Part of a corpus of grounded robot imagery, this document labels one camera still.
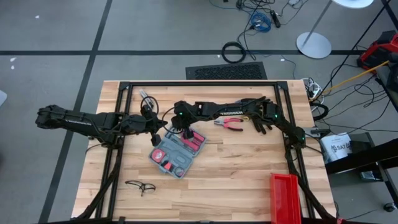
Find black glove yellow cuff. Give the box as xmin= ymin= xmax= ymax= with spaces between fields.
xmin=245 ymin=115 xmax=275 ymax=136

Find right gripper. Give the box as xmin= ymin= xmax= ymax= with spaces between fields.
xmin=170 ymin=100 xmax=200 ymax=140

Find grey black utility knife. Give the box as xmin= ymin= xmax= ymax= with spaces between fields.
xmin=139 ymin=89 xmax=155 ymax=110

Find clear black-framed safety glasses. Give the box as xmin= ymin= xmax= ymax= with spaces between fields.
xmin=124 ymin=180 xmax=157 ymax=197

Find white power strip cables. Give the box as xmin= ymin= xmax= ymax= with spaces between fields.
xmin=302 ymin=77 xmax=325 ymax=101

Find white floor lamp stand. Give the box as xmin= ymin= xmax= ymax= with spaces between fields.
xmin=295 ymin=0 xmax=375 ymax=60

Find red black machine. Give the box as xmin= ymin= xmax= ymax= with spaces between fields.
xmin=356 ymin=29 xmax=398 ymax=71

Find black power strip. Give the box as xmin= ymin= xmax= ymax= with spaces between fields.
xmin=269 ymin=9 xmax=282 ymax=29

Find blue coiled cable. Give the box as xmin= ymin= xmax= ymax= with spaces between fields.
xmin=250 ymin=12 xmax=272 ymax=33

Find black coiled cable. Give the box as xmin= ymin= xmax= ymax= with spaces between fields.
xmin=221 ymin=40 xmax=248 ymax=65

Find grey plastic tool case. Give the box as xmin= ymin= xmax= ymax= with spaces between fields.
xmin=148 ymin=125 xmax=207 ymax=180

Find red-handled pliers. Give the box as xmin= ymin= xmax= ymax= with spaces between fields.
xmin=213 ymin=117 xmax=245 ymax=133

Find black aluminium table frame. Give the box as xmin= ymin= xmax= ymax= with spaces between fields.
xmin=72 ymin=80 xmax=338 ymax=224

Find yellow cable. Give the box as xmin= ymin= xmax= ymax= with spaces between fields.
xmin=310 ymin=60 xmax=391 ymax=103

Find red bit holder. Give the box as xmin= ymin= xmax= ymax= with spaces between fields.
xmin=192 ymin=131 xmax=206 ymax=146

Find red plastic bin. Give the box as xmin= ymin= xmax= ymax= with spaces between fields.
xmin=269 ymin=172 xmax=303 ymax=224

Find black cart frame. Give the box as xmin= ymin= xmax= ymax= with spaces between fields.
xmin=324 ymin=132 xmax=398 ymax=206

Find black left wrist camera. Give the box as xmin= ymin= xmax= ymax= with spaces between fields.
xmin=140 ymin=105 xmax=157 ymax=119

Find grey metal base plate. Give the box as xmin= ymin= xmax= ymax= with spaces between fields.
xmin=303 ymin=126 xmax=331 ymax=138

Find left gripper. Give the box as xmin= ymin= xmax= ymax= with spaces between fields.
xmin=123 ymin=113 xmax=169 ymax=147

